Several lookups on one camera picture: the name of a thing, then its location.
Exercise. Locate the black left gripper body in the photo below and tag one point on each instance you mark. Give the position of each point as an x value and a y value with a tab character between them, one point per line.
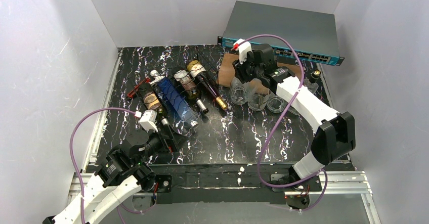
170	141

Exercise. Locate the wooden board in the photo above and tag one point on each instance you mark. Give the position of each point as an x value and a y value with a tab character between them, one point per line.
227	72

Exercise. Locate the clear bottle gold label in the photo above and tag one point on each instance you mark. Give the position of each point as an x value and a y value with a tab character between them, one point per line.
311	83

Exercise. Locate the red black wine rack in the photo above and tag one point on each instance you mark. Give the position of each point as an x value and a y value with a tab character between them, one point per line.
131	94

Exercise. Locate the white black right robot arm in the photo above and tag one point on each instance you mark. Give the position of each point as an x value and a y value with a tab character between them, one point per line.
334	131

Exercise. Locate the clear bottle grey label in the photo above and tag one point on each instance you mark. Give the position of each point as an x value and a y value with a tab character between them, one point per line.
238	91

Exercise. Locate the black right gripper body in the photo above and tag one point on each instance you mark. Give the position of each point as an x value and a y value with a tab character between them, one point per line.
244	68

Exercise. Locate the blue square glass bottle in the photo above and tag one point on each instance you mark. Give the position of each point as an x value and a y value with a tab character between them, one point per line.
180	105

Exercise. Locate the teal network switch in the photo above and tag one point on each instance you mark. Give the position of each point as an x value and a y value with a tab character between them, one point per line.
312	34

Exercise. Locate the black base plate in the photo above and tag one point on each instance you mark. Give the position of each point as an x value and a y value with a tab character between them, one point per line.
214	183

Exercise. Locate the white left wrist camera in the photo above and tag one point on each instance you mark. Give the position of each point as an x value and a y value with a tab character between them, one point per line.
147	121

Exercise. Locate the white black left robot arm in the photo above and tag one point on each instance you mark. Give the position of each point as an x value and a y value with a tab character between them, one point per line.
123	172

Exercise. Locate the clear round glass bottle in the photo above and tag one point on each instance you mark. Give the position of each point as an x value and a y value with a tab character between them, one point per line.
276	104

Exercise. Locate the dark bottle gold foil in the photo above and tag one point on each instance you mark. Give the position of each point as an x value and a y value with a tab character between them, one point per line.
202	77

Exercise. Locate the dark bottle brown label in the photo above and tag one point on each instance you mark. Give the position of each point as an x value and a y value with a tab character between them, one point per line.
152	102

